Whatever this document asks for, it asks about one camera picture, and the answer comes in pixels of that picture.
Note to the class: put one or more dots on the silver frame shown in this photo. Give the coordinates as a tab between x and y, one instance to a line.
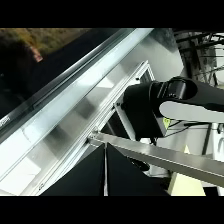
186	160

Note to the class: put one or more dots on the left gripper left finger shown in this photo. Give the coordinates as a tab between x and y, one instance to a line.
85	176

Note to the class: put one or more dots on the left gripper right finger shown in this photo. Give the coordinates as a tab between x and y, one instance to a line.
130	176

